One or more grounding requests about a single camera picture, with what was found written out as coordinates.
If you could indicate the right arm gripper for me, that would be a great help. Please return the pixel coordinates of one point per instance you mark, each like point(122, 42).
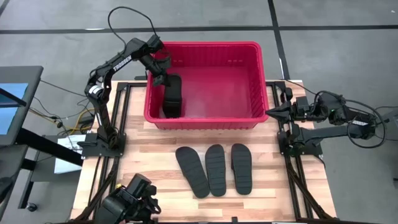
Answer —
point(301, 109)

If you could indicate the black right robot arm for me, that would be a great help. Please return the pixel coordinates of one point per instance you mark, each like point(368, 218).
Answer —
point(326, 132)

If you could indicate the red plastic bin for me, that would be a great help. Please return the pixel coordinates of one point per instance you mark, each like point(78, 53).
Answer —
point(217, 93)

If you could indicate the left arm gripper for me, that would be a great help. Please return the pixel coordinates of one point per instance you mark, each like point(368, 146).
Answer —
point(159, 66)

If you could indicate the black caster wheel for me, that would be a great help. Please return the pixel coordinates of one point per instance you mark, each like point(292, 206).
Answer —
point(31, 207)

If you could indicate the white box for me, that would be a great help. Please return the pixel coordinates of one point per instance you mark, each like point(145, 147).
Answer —
point(66, 165)

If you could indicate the monitor with blue screen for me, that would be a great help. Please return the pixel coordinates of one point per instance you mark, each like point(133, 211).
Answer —
point(12, 118)

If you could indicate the black aluminium frame rails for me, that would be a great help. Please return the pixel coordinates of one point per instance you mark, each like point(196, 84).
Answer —
point(122, 85)
point(292, 186)

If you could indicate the black table edge bracket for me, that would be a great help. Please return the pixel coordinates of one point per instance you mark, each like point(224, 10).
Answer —
point(234, 220)
point(155, 221)

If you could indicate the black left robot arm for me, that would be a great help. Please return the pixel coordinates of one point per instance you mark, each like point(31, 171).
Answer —
point(103, 121)

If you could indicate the black monitor stand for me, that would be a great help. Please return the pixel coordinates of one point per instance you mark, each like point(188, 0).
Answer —
point(46, 146)

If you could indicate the black rubber slide sandal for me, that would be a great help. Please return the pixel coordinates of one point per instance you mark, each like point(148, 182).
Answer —
point(192, 172)
point(172, 102)
point(241, 169)
point(215, 171)

